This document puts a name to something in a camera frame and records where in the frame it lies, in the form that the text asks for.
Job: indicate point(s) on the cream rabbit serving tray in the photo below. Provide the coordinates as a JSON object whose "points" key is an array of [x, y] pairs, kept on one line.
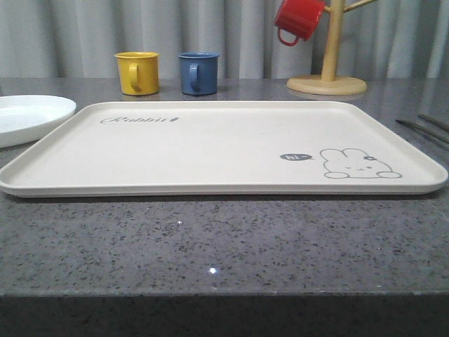
{"points": [[221, 147]]}

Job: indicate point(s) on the blue mug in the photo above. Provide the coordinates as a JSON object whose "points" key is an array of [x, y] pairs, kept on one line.
{"points": [[198, 72]]}

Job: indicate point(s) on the wooden mug tree stand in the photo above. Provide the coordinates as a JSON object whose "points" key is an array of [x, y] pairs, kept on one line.
{"points": [[327, 82]]}

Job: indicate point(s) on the silver metal fork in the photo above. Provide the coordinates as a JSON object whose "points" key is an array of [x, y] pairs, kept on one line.
{"points": [[426, 131]]}

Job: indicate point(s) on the yellow mug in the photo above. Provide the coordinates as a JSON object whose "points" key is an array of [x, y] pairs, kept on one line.
{"points": [[138, 72]]}

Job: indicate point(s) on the red mug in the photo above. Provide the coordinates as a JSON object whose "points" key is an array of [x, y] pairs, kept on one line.
{"points": [[299, 18]]}

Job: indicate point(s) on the white round plate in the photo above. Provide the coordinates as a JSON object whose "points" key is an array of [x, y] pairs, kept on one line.
{"points": [[25, 118]]}

